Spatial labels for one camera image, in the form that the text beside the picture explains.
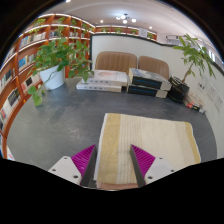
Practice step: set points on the tall plant in black pot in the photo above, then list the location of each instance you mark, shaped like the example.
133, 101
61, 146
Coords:
178, 90

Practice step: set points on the tan upholstered chair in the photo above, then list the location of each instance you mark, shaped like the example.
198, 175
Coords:
155, 66
115, 61

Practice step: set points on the clear acrylic sign stand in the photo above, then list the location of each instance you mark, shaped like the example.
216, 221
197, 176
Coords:
202, 86

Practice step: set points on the white wall socket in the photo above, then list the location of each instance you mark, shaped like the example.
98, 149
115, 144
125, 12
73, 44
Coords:
219, 103
211, 92

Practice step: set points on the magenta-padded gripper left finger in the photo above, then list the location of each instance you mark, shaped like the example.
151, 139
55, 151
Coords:
66, 168

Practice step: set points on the dark blue book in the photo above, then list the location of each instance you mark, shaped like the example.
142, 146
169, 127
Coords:
145, 90

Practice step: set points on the recessed ceiling lights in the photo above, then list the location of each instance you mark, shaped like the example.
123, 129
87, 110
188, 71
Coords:
150, 27

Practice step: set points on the red book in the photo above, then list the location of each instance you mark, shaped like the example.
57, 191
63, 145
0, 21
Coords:
195, 107

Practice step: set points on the dark book with grey cover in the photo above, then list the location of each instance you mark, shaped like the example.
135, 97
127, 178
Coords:
148, 78

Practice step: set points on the large white book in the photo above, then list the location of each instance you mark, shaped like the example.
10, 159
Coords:
108, 77

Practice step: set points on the ceiling lamp cluster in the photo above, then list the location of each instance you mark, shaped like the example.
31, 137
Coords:
124, 17

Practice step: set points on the thin white book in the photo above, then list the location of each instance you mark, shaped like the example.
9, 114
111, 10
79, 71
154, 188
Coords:
98, 87

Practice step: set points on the beige striped towel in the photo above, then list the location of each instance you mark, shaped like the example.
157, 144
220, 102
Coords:
156, 140

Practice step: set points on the orange wooden bookshelf unit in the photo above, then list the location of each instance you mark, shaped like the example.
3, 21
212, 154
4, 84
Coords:
20, 66

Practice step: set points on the leafy plant in white pot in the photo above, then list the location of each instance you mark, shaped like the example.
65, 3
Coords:
53, 78

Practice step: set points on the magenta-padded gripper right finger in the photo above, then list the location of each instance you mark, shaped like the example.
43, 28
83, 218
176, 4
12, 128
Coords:
156, 168

